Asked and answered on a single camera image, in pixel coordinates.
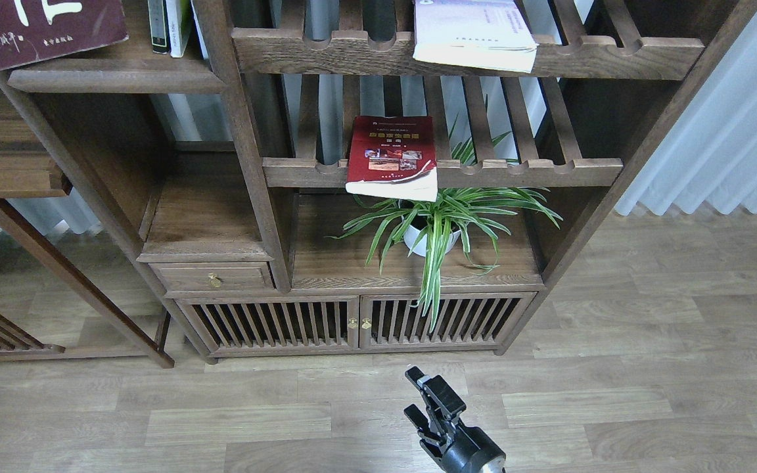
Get white curtain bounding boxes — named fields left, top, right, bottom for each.
left=615, top=13, right=757, bottom=215

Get dark wooden bookshelf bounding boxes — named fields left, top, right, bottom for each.
left=0, top=1, right=757, bottom=360

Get spider plant leaves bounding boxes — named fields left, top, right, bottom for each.
left=329, top=115, right=563, bottom=332

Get dark spine upright book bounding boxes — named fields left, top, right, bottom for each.
left=147, top=0, right=170, bottom=55

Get red paperback book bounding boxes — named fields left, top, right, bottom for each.
left=345, top=116, right=438, bottom=202

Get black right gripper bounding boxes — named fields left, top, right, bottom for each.
left=403, top=366, right=507, bottom=472

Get brass drawer knob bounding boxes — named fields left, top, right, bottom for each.
left=208, top=273, right=223, bottom=288

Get dark red Chinese book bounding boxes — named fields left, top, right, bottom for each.
left=0, top=1, right=128, bottom=71

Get white open book top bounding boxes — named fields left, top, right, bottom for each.
left=413, top=1, right=538, bottom=73

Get white plant pot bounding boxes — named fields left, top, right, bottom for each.
left=403, top=216, right=461, bottom=257

